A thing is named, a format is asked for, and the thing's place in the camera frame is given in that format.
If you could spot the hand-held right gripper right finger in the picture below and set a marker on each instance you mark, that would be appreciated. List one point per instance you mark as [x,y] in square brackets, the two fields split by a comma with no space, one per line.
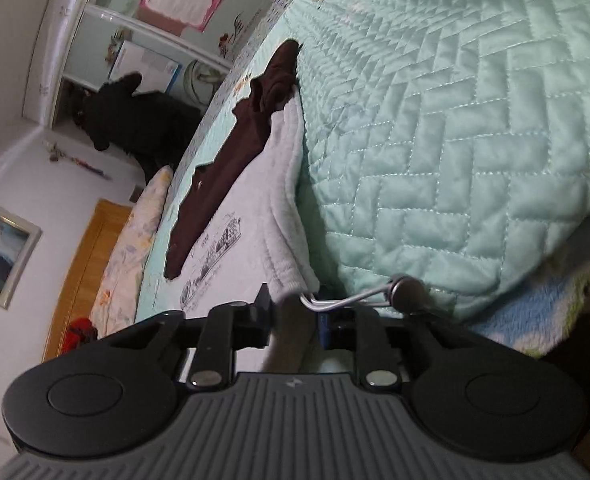
[324,330]

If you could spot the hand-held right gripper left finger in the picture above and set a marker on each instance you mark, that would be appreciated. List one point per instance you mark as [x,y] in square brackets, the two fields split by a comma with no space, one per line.
[260,325]

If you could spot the grey and maroon sweatshirt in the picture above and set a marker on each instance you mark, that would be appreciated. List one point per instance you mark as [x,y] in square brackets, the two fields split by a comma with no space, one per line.
[245,210]

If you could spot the floral pillow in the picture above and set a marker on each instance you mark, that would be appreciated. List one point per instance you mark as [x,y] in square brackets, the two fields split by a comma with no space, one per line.
[130,250]

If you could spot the wooden headboard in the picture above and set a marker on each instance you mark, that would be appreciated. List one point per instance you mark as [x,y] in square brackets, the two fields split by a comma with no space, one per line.
[90,270]

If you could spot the red cloth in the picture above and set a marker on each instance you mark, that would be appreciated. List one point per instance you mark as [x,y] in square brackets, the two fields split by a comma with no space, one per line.
[80,337]

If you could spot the fuzzy blue green blanket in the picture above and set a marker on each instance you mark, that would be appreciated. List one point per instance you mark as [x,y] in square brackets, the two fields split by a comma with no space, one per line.
[535,310]

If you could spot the bee print quilted bedspread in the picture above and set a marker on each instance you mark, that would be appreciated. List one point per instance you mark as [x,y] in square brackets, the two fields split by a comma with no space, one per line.
[450,135]

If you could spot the framed picture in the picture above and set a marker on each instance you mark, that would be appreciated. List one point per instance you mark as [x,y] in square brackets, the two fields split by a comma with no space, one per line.
[0,250]

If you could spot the pale green wardrobe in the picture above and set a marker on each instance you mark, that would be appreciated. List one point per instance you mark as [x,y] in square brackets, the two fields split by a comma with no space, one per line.
[120,25]

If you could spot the hanging wall ornament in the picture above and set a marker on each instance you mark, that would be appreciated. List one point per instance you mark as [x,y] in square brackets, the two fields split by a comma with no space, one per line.
[75,160]

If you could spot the blue bordered wall poster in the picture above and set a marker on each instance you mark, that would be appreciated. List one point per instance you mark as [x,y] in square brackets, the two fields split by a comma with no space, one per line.
[145,65]

